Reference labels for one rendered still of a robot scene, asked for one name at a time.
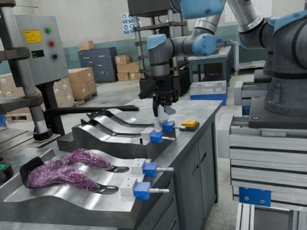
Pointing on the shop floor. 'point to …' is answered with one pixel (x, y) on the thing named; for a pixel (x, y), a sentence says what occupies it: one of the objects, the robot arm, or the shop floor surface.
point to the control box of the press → (41, 58)
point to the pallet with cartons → (82, 84)
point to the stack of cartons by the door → (127, 68)
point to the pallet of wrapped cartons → (68, 100)
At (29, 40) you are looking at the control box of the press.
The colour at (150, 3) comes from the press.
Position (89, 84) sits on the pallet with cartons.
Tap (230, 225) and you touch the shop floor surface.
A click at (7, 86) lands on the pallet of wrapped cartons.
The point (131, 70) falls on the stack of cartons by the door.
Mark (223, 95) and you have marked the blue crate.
